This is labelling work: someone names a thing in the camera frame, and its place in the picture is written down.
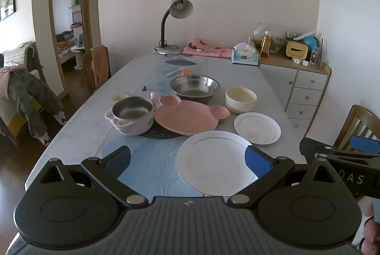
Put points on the cream bowl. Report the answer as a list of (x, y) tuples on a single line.
[(240, 105)]

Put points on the long white tube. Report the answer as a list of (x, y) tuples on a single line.
[(303, 35)]

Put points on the small white plate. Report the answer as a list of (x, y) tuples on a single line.
[(256, 128)]

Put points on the armchair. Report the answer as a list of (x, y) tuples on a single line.
[(12, 121)]

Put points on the small yellowish object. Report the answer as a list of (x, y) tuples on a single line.
[(115, 96)]

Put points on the pink pen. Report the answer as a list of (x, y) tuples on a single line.
[(174, 72)]

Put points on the orange liquid bottle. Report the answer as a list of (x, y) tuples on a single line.
[(266, 48)]

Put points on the knit blanket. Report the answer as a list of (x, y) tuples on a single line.
[(16, 53)]

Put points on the clear acrylic holder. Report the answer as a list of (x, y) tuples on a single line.
[(315, 56)]

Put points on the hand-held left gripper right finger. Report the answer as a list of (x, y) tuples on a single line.
[(257, 161)]

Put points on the large glass jar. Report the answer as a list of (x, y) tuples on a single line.
[(277, 32)]

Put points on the person's right hand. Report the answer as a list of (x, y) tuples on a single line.
[(370, 234)]

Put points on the pink spoon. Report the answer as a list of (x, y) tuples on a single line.
[(155, 98)]

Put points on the wooden slatted chair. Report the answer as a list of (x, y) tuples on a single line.
[(356, 121)]

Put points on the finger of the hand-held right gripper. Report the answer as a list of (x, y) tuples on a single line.
[(314, 148), (366, 143)]

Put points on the clear glass cup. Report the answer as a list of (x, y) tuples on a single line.
[(247, 42)]

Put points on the orange correction tape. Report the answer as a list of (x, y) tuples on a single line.
[(187, 72)]

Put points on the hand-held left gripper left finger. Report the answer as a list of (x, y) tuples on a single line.
[(118, 160)]

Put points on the pink bowl with steel liner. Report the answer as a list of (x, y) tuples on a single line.
[(135, 125)]

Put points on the white drawer cabinet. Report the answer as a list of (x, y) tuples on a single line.
[(308, 88)]

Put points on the pink bear-shaped plate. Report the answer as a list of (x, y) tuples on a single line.
[(187, 118)]

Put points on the tissue box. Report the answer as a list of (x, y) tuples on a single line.
[(245, 56)]

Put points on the grey desk lamp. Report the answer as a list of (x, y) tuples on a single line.
[(178, 7)]

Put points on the stainless steel bowl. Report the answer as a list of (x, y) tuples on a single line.
[(193, 87)]

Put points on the pink patterned cloth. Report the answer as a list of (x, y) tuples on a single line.
[(207, 50)]

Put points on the grey-green pants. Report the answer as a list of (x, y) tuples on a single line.
[(29, 94)]

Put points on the blue globe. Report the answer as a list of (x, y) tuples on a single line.
[(312, 42)]

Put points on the yellow tissue holder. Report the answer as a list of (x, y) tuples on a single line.
[(297, 50)]

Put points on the large white plate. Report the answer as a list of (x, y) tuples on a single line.
[(207, 163)]

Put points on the wooden chair with towel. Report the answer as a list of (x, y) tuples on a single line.
[(87, 71)]

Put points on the blue patterned table runner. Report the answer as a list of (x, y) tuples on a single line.
[(145, 160)]

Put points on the dark speckled round placemat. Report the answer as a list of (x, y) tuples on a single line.
[(158, 134)]

